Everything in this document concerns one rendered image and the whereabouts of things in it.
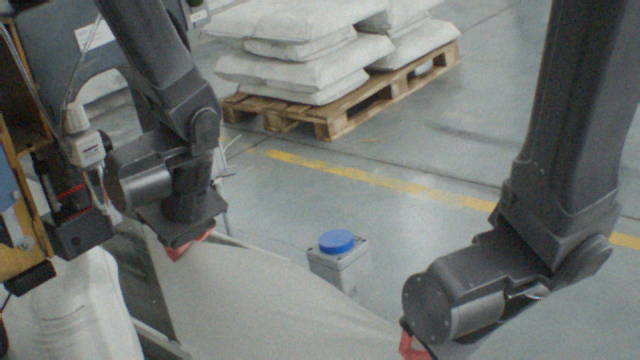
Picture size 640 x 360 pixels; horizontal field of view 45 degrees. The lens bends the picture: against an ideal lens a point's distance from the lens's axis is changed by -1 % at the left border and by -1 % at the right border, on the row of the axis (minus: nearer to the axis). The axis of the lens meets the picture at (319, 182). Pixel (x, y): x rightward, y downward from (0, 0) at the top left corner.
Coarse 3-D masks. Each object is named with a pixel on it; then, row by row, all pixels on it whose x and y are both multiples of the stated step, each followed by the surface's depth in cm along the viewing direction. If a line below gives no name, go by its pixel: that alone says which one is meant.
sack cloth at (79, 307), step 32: (32, 192) 133; (96, 256) 133; (0, 288) 140; (64, 288) 132; (96, 288) 137; (32, 320) 136; (64, 320) 135; (96, 320) 138; (128, 320) 147; (32, 352) 141; (64, 352) 138; (96, 352) 141; (128, 352) 147
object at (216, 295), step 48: (192, 240) 101; (192, 288) 104; (240, 288) 89; (288, 288) 95; (336, 288) 85; (192, 336) 112; (240, 336) 94; (288, 336) 87; (336, 336) 82; (384, 336) 78
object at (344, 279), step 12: (360, 240) 129; (312, 252) 128; (348, 252) 126; (360, 252) 127; (312, 264) 129; (324, 264) 127; (336, 264) 124; (360, 264) 128; (372, 264) 130; (324, 276) 128; (336, 276) 126; (348, 276) 126; (360, 276) 129; (348, 288) 127
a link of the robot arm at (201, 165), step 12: (180, 156) 88; (192, 156) 88; (204, 156) 89; (168, 168) 86; (180, 168) 88; (192, 168) 88; (204, 168) 89; (180, 180) 89; (192, 180) 89; (204, 180) 91; (180, 192) 91; (192, 192) 91
